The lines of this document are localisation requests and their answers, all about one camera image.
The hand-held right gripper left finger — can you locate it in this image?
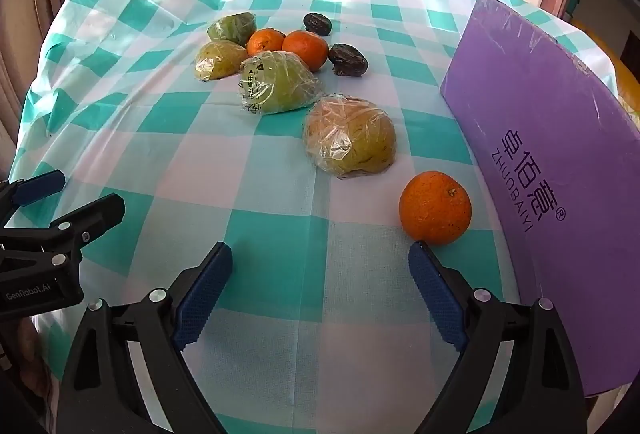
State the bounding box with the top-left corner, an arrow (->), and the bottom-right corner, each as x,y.
57,241 -> 234,434

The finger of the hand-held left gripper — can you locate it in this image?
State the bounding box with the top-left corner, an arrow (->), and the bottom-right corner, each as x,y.
0,170 -> 67,226
0,193 -> 126,270

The plastic-wrapped brownish pear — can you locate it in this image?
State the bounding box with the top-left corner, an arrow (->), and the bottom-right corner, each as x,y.
303,95 -> 397,179

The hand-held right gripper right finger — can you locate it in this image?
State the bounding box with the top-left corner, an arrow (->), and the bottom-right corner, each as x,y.
408,241 -> 588,434

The purple cardboard box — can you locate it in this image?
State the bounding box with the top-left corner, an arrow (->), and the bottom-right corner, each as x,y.
440,0 -> 640,397

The plastic-wrapped green pear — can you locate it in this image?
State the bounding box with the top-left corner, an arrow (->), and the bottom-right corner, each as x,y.
237,51 -> 325,116
194,40 -> 249,82
207,13 -> 257,46

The orange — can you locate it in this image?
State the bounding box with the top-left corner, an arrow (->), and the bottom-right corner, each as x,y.
398,170 -> 473,246
282,30 -> 330,72
246,28 -> 287,57

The dark wrinkled passion fruit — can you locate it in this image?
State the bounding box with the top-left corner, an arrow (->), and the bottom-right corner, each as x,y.
303,12 -> 333,36
328,43 -> 369,77

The teal checked tablecloth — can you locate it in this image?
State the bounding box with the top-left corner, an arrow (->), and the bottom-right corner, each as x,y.
7,0 -> 621,434

